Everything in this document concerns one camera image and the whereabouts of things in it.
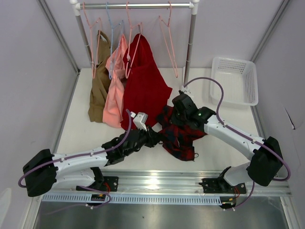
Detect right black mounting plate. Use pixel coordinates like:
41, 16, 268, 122
198, 178, 247, 194

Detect solid red skirt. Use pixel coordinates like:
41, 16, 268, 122
121, 33, 172, 130

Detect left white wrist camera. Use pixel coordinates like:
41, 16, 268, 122
131, 112, 148, 131

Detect white plastic basket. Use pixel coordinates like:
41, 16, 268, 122
211, 57, 258, 108

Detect brown skirt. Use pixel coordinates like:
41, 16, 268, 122
88, 31, 111, 123

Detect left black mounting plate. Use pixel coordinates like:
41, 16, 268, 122
100, 176, 119, 192

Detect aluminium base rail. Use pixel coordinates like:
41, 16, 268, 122
32, 171, 292, 206

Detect pink wire hanger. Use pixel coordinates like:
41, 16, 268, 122
158, 1, 179, 78

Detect metal clothes rack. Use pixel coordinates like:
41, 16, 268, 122
70, 0, 200, 85

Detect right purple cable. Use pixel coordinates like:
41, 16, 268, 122
183, 76, 292, 210

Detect pink hanger far left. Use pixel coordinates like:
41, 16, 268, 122
82, 2, 102, 79

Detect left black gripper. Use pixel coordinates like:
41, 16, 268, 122
124, 123, 163, 156

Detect black mounting plate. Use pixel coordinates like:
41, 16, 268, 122
100, 176, 119, 192
198, 178, 247, 194

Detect blue wire hanger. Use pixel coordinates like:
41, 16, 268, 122
106, 2, 124, 80

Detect red plaid skirt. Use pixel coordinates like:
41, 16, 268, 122
156, 105, 207, 161

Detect pink skirt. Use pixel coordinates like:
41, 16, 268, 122
102, 35, 128, 128

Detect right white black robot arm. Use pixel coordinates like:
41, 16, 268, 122
172, 93, 283, 193

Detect pink hanger holding red skirt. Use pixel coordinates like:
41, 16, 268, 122
124, 1, 143, 78

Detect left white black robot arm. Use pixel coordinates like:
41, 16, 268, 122
20, 127, 162, 197

